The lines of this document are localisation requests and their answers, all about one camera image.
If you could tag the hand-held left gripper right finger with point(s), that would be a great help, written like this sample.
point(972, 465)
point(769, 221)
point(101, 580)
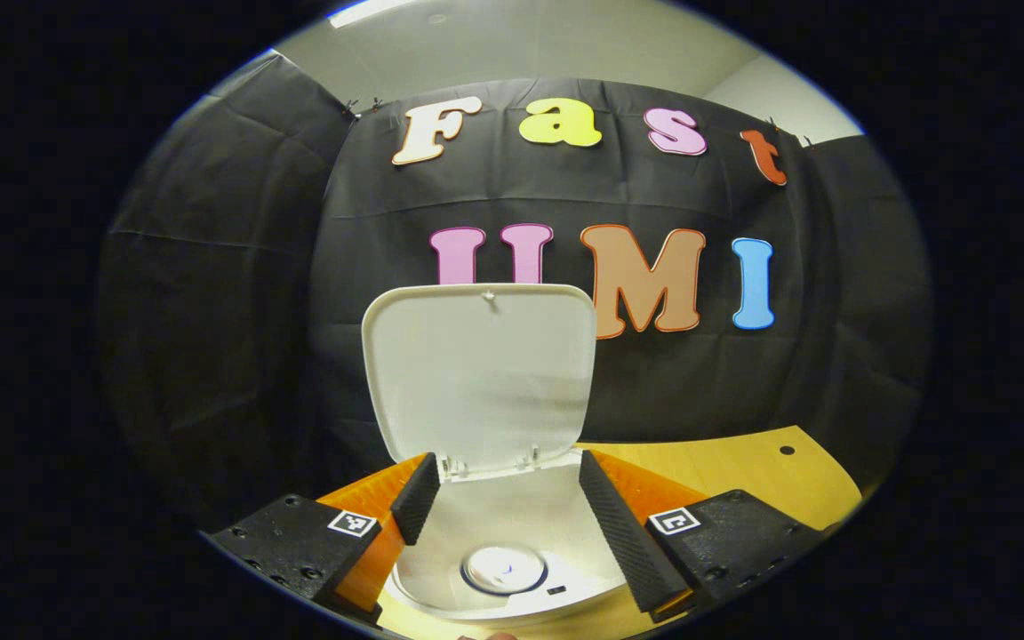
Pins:
point(619, 524)

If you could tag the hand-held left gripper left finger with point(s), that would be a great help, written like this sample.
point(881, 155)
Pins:
point(419, 498)

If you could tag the silver blue pop can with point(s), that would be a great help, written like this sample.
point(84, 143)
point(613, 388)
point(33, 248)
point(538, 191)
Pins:
point(503, 569)

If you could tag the white desktop garbage bin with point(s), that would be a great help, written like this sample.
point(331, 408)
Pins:
point(481, 373)

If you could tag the wooden desktop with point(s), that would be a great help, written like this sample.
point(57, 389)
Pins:
point(743, 471)

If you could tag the black backdrop cloth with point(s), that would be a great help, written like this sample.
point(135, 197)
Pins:
point(228, 293)

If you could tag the ceiling light panel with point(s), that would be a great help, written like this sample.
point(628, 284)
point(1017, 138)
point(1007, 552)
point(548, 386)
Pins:
point(370, 12)

